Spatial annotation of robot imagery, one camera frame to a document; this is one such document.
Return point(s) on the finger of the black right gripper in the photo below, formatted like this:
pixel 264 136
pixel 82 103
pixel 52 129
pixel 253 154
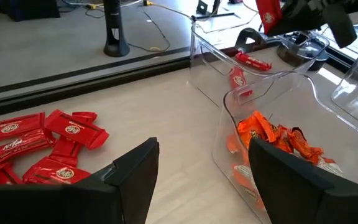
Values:
pixel 342 25
pixel 297 20

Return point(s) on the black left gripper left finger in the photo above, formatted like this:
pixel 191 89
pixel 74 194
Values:
pixel 73 205

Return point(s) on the black floor stand pole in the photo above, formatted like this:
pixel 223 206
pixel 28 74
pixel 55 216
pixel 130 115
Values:
pixel 116 31

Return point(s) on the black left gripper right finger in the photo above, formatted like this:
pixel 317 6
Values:
pixel 306 202

